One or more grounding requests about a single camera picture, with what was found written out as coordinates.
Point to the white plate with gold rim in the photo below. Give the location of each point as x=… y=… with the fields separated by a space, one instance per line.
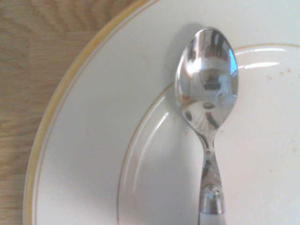
x=98 y=140

